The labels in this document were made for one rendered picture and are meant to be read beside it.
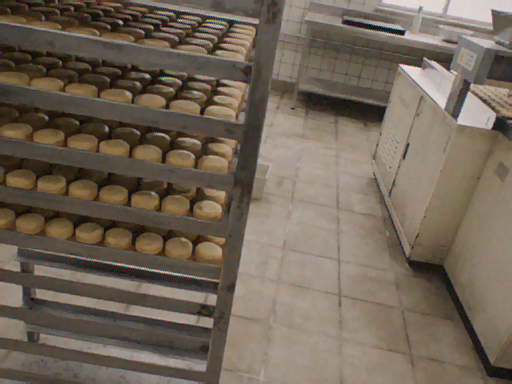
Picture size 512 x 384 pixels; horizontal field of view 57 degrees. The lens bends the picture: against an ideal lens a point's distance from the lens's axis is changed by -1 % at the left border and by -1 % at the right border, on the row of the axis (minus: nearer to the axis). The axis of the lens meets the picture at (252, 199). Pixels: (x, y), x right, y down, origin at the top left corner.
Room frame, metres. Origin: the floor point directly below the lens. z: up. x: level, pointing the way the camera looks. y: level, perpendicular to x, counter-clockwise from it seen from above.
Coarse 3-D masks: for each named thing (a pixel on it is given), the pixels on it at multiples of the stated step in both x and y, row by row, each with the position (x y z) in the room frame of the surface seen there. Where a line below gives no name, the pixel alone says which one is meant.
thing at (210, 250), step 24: (0, 216) 0.73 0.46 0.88; (24, 216) 0.74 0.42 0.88; (48, 216) 0.78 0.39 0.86; (72, 216) 0.78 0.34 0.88; (72, 240) 0.72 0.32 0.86; (96, 240) 0.72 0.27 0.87; (120, 240) 0.72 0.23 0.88; (144, 240) 0.73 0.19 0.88; (168, 240) 0.78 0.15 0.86; (192, 240) 0.79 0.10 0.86; (216, 240) 0.78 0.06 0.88; (216, 264) 0.73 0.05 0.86
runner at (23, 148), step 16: (0, 144) 0.68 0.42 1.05; (16, 144) 0.68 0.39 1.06; (32, 144) 0.68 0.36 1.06; (48, 144) 0.68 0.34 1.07; (48, 160) 0.68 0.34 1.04; (64, 160) 0.68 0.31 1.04; (80, 160) 0.68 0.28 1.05; (96, 160) 0.68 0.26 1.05; (112, 160) 0.68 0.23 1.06; (128, 160) 0.68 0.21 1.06; (144, 176) 0.68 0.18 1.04; (160, 176) 0.69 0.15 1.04; (176, 176) 0.69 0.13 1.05; (192, 176) 0.69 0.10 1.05; (208, 176) 0.69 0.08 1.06; (224, 176) 0.69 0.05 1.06
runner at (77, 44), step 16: (0, 32) 0.68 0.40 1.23; (16, 32) 0.68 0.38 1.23; (32, 32) 0.68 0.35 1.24; (48, 32) 0.68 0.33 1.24; (64, 32) 0.68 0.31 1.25; (48, 48) 0.68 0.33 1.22; (64, 48) 0.68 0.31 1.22; (80, 48) 0.68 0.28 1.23; (96, 48) 0.68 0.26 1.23; (112, 48) 0.68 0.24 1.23; (128, 48) 0.68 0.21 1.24; (144, 48) 0.68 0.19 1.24; (160, 48) 0.69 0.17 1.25; (144, 64) 0.68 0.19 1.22; (160, 64) 0.69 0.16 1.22; (176, 64) 0.69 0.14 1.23; (192, 64) 0.69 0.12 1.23; (208, 64) 0.69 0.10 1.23; (224, 64) 0.69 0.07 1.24; (240, 64) 0.69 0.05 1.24; (240, 80) 0.69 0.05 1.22
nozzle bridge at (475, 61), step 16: (464, 48) 2.34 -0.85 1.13; (480, 48) 2.17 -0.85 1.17; (496, 48) 2.14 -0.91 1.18; (464, 64) 2.28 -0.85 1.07; (480, 64) 2.12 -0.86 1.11; (496, 64) 2.21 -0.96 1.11; (464, 80) 2.22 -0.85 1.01; (480, 80) 2.12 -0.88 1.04; (496, 80) 2.17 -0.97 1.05; (448, 96) 2.33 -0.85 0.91; (464, 96) 2.22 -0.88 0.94; (448, 112) 2.27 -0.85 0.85
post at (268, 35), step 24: (264, 0) 0.66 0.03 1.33; (264, 24) 0.66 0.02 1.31; (264, 48) 0.66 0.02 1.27; (264, 72) 0.66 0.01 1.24; (264, 96) 0.66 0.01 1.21; (264, 120) 0.66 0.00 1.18; (240, 144) 0.66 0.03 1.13; (240, 168) 0.66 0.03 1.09; (240, 192) 0.66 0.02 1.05; (240, 216) 0.66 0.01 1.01; (240, 240) 0.66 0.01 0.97; (216, 312) 0.66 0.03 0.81; (216, 336) 0.66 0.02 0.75; (216, 360) 0.66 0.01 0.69
